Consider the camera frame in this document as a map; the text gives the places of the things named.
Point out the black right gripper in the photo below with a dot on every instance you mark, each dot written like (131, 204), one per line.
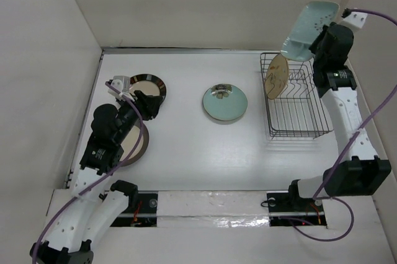
(313, 46)

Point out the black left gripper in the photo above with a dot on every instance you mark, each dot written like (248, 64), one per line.
(148, 105)

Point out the teal rectangular berry plate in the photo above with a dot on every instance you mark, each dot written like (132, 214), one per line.
(307, 28)

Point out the black striped rim plate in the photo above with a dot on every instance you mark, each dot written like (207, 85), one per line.
(149, 84)

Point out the beige bird plate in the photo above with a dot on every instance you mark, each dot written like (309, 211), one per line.
(276, 77)

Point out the teal oval flower plate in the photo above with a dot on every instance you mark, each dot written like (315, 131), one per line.
(225, 102)

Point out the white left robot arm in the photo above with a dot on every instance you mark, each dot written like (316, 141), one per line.
(71, 234)

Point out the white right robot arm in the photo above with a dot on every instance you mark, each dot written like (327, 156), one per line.
(358, 170)

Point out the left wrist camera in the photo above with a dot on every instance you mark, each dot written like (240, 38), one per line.
(119, 87)

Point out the black wire dish rack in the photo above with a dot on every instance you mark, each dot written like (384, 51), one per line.
(298, 111)

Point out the metal base rail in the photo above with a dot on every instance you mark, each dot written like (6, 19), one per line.
(224, 209)

